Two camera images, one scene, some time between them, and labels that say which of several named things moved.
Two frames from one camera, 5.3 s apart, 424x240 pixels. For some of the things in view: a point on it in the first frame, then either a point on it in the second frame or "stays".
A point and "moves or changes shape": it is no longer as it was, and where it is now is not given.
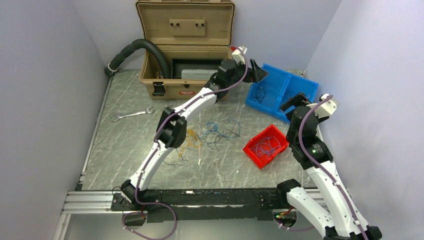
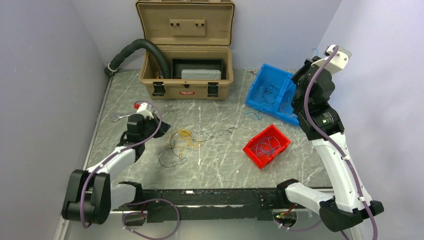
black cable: x=260 y=95 -> x=269 y=94
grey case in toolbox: x=197 y=73 stays
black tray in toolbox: x=178 y=65 stays
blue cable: x=267 y=146 stays
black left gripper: x=256 y=72 -> x=164 y=127
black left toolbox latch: x=159 y=89 stays
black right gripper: x=298 y=99 -> x=308 y=63
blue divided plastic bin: x=277 y=88 stays
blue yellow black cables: x=209 y=136 moves or changes shape
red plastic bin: x=266 y=145 stays
